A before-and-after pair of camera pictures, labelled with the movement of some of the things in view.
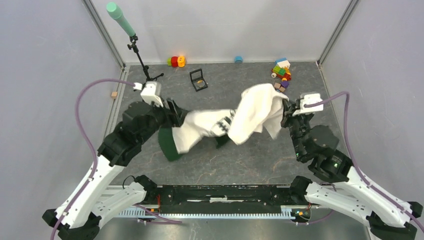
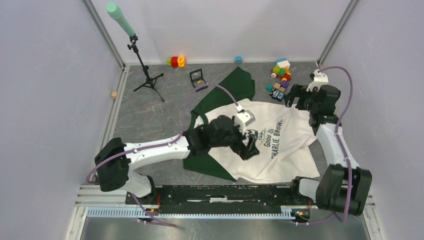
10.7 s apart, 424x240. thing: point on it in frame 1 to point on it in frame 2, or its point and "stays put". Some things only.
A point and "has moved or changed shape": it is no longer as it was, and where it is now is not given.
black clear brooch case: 196,78 stays put
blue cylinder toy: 238,59 stays put
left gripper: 175,116 to 240,148
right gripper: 288,111 to 297,90
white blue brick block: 282,62 stays put
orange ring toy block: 181,61 stays put
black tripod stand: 134,38 stays put
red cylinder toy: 174,61 stays put
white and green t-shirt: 259,106 has moved or changed shape
